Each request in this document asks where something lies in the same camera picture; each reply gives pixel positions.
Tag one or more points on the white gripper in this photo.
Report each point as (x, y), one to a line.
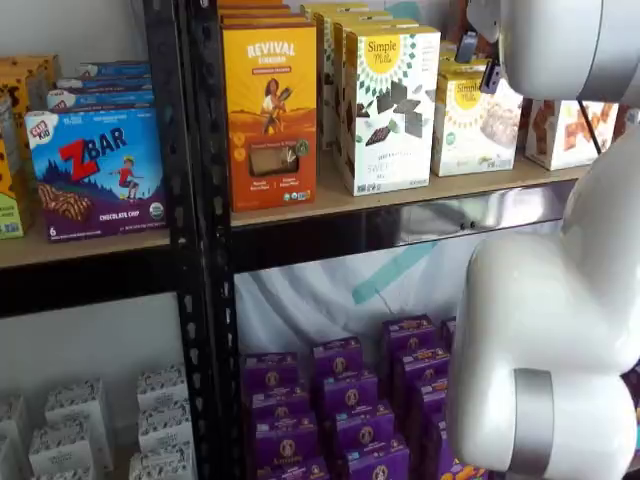
(485, 17)

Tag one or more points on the white yellow almond bars box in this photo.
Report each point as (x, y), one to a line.
(475, 125)
(450, 67)

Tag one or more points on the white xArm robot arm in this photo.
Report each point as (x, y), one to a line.
(550, 300)

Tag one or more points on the Simple Mills sweet thins box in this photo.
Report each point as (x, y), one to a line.
(339, 75)
(395, 110)
(322, 60)
(330, 6)

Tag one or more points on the orange pretzel crackers box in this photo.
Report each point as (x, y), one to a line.
(555, 135)

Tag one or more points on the wooden shelf board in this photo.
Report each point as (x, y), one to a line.
(380, 202)
(100, 248)

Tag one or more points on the orange Revival cracker box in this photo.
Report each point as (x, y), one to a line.
(260, 11)
(250, 2)
(265, 21)
(270, 120)

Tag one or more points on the black metal shelf rack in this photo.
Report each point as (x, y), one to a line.
(75, 285)
(310, 245)

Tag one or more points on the blue purple Zbar box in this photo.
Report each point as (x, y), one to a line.
(100, 100)
(105, 83)
(115, 68)
(95, 175)

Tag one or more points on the white patterned small box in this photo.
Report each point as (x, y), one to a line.
(162, 462)
(162, 387)
(165, 425)
(62, 475)
(75, 402)
(60, 447)

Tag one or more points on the yellow chocolate chip box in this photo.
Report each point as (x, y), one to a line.
(20, 110)
(25, 67)

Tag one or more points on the yellow green snack box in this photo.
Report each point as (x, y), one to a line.
(9, 215)

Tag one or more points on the teal tape strip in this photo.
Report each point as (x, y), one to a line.
(395, 272)
(407, 7)

